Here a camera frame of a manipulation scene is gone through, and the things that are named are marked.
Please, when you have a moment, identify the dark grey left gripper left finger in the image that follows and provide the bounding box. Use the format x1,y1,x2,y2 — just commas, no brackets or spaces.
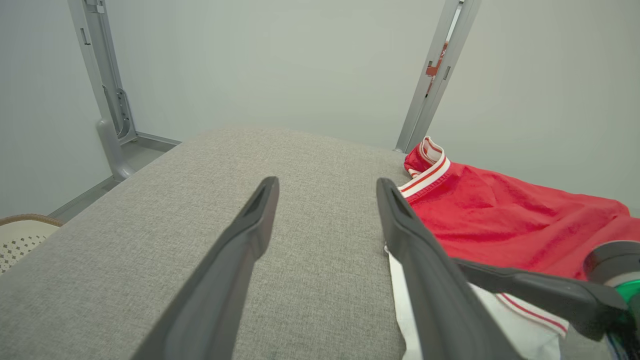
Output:
131,176,280,360

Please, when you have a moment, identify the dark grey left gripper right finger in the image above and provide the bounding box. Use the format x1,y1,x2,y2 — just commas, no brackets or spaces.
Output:
376,177,526,360

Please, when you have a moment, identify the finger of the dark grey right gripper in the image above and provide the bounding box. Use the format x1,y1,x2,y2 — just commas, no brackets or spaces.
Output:
452,258,629,341

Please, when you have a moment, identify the red and white jersey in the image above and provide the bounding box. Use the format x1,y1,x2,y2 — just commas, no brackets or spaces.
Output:
387,136,640,360

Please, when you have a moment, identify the cream woven laundry basket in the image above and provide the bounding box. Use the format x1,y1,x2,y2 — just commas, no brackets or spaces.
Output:
0,214,64,275

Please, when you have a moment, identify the grey metal frame post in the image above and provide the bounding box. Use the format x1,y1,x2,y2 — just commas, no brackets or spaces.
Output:
395,0,466,153
415,0,482,151
67,0,139,182

